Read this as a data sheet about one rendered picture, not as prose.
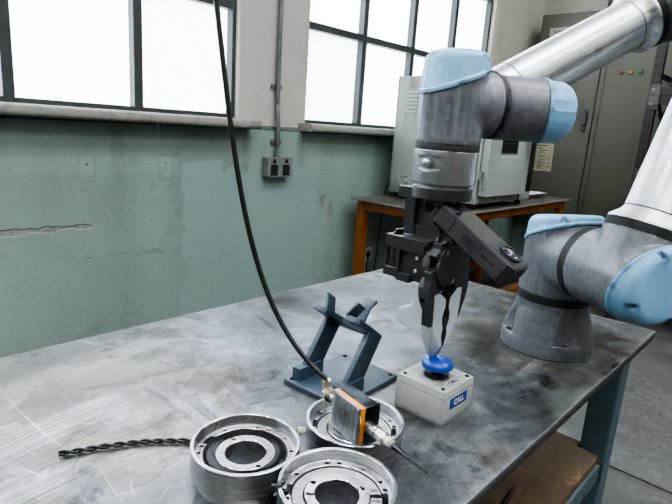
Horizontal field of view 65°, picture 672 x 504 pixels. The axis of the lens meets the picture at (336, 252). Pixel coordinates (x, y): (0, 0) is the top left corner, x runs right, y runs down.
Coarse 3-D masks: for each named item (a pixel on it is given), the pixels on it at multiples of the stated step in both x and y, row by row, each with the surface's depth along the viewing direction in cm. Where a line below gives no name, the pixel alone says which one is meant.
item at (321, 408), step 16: (320, 400) 60; (320, 416) 59; (384, 416) 60; (400, 416) 58; (336, 432) 56; (400, 432) 55; (352, 448) 52; (368, 448) 52; (384, 448) 53; (384, 464) 53
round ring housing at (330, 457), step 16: (320, 448) 51; (336, 448) 51; (288, 464) 48; (304, 464) 50; (320, 464) 51; (336, 464) 51; (352, 464) 51; (368, 464) 50; (288, 480) 48; (320, 480) 48; (336, 480) 49; (352, 480) 49; (384, 480) 49; (288, 496) 46; (304, 496) 46; (320, 496) 48; (336, 496) 49; (352, 496) 48; (368, 496) 47
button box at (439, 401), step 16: (416, 368) 69; (400, 384) 67; (416, 384) 66; (432, 384) 65; (448, 384) 65; (464, 384) 66; (400, 400) 68; (416, 400) 66; (432, 400) 64; (448, 400) 64; (464, 400) 67; (432, 416) 64; (448, 416) 65
